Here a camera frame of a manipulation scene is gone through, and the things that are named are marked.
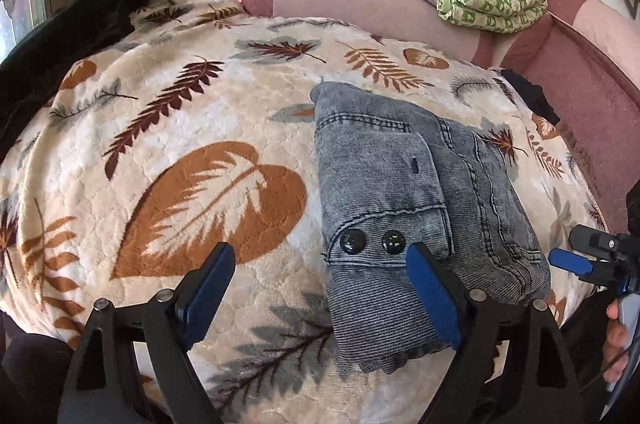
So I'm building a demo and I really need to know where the grey denim jacket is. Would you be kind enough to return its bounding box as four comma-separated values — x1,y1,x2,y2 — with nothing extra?
310,82,552,375

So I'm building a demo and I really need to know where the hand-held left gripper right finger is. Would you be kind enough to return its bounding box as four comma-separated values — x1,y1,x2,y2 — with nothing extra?
406,242,586,424

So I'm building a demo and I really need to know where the cream leaf-print blanket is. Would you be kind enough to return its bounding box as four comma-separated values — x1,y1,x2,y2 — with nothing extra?
0,0,608,424

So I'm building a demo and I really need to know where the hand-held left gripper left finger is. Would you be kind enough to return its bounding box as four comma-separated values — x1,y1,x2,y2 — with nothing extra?
57,242,237,424

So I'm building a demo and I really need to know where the black fleece cloth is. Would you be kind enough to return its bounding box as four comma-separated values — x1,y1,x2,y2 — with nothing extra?
0,0,151,155

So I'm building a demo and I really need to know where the small black garment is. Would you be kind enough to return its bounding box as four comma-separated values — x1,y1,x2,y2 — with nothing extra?
500,69,561,135

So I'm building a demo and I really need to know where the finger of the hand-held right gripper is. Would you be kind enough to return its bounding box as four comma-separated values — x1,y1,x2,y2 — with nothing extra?
548,249,608,287
570,224,608,257

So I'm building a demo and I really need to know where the person's right hand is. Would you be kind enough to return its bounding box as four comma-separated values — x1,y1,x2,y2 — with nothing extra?
602,301,629,385

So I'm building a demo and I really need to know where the person's dark clothing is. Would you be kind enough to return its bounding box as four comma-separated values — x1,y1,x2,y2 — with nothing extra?
0,309,81,424

